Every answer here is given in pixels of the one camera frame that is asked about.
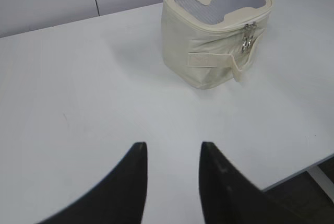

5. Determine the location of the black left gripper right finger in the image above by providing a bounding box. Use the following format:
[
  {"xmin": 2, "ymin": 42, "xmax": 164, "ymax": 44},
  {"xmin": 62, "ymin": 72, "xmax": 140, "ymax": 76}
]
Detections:
[{"xmin": 199, "ymin": 142, "xmax": 305, "ymax": 223}]

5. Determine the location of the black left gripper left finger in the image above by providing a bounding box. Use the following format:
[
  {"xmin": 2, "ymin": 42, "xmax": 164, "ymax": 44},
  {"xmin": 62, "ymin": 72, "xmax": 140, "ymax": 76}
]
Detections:
[{"xmin": 41, "ymin": 142, "xmax": 148, "ymax": 223}]

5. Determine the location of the cream zippered bag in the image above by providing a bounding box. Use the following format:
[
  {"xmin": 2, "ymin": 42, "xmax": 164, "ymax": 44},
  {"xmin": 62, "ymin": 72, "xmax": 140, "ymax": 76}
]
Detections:
[{"xmin": 161, "ymin": 0, "xmax": 273, "ymax": 89}]

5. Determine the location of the silver zipper pull with ring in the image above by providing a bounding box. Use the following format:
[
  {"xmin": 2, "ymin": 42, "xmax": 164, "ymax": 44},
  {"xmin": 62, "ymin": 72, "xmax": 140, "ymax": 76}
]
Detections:
[{"xmin": 246, "ymin": 22, "xmax": 257, "ymax": 50}]

